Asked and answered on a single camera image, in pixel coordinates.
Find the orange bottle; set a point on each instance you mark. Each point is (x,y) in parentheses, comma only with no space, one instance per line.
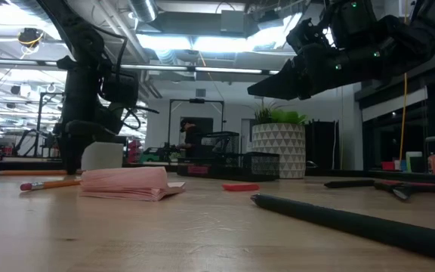
(434,164)

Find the small red box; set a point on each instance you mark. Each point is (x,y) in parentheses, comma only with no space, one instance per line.
(388,166)

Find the black cabinet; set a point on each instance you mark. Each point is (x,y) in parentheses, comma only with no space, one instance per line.
(321,145)

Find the yellow pencil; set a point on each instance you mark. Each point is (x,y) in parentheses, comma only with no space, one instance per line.
(51,184)
(32,172)

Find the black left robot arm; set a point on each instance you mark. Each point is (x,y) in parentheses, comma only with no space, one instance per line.
(70,22)

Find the snake plant in white pot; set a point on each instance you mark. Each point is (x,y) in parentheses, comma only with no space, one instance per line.
(102,156)

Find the black gantry frame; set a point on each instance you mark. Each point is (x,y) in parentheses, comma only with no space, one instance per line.
(196,101)
(51,94)

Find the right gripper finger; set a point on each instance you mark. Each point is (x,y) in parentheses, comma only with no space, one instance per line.
(285,85)

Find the grey ceiling unit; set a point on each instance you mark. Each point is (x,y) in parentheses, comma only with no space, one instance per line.
(232,20)

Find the succulent in patterned white pot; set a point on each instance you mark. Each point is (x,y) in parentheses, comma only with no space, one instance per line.
(278,147)

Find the orange-red eraser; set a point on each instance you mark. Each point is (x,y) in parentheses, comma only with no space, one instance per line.
(240,187)

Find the long ceiling light strip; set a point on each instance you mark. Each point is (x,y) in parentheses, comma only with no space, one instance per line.
(225,70)

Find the person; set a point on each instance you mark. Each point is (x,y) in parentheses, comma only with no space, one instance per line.
(191,136)

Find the black pen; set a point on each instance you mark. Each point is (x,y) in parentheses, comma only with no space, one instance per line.
(353,223)
(349,184)

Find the pink eraser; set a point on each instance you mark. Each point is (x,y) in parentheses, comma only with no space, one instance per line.
(198,170)

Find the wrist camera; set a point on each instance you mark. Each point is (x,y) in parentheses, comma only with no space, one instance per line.
(120,90)
(308,36)

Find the black mesh desk organizer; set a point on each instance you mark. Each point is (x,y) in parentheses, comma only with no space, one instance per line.
(240,166)

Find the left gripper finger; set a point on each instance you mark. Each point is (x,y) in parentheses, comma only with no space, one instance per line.
(66,158)
(76,156)

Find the pink sticky note pad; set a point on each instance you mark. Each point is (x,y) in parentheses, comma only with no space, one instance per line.
(127,183)

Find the red background machine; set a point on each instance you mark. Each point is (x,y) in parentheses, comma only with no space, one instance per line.
(134,151)

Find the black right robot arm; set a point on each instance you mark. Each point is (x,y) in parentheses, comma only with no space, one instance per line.
(410,38)

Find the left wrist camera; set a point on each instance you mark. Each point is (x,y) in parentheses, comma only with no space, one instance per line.
(120,90)

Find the green background object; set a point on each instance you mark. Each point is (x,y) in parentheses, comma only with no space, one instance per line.
(153,155)

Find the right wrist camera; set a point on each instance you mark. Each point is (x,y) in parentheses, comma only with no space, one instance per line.
(308,36)

